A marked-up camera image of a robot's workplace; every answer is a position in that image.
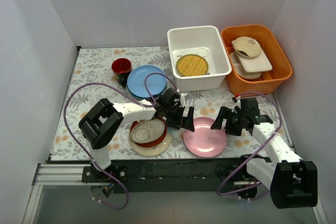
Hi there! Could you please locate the white plastic bin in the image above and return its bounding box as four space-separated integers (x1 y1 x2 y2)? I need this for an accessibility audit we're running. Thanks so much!
167 25 232 92

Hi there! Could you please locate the wrist white camera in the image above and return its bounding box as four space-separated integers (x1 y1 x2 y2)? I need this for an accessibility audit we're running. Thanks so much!
232 94 241 108
178 92 187 106

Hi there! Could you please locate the yellow woven bamboo plate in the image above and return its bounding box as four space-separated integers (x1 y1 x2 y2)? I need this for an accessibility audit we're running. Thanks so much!
176 54 209 77

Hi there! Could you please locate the aluminium rail frame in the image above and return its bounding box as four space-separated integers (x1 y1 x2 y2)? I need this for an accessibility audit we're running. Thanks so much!
22 162 329 224

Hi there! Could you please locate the stack of plates under blue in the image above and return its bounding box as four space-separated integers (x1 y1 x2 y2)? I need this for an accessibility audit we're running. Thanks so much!
126 85 167 101

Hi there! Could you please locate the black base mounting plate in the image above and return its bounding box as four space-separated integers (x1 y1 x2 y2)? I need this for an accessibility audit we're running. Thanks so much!
81 158 239 193

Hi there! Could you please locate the red brown bowl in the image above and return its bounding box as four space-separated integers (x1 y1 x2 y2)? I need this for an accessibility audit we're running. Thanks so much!
130 119 167 148

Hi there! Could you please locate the floral patterned mat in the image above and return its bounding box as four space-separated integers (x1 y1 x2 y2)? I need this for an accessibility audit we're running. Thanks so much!
50 47 279 162

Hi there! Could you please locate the rectangular cream dish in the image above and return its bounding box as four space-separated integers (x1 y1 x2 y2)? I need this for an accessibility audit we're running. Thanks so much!
236 50 272 72

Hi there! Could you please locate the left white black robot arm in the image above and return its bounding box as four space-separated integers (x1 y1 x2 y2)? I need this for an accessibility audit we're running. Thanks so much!
78 88 195 182

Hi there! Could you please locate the red black lacquer cup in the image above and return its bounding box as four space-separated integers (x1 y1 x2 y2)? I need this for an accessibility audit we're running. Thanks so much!
111 58 132 88

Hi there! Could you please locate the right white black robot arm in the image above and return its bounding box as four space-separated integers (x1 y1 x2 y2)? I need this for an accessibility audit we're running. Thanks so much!
211 97 318 209

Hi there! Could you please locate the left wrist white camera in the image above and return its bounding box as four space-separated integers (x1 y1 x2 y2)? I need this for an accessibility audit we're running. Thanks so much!
178 92 187 106

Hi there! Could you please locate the pink plate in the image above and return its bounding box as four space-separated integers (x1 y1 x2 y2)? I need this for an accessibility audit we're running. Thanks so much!
183 117 227 158

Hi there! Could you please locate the cream plate with blue rim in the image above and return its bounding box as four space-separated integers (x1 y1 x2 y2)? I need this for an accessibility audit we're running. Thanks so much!
129 128 172 157

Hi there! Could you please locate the speckled white plate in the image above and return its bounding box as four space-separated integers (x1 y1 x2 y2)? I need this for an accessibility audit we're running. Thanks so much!
130 119 165 144

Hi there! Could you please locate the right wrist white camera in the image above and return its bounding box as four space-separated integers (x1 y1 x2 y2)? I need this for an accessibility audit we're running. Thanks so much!
232 94 241 108

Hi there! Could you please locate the orange plastic bin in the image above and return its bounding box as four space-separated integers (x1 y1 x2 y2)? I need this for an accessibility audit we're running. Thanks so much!
221 25 293 95

